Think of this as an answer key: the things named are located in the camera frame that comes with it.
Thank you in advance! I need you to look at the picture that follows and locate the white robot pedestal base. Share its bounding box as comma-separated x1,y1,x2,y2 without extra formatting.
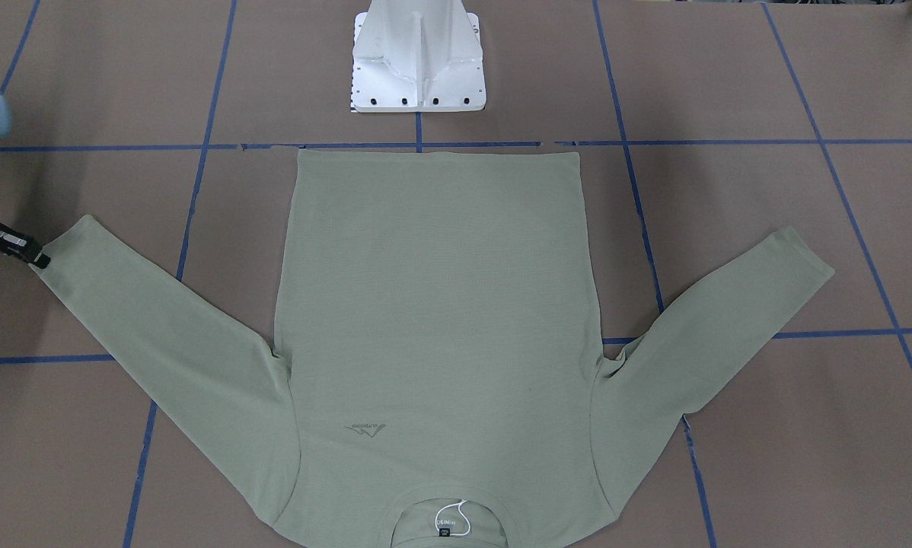
349,1,487,113

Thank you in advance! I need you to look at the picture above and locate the olive green long-sleeve shirt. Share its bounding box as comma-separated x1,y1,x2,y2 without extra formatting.
38,151,834,547

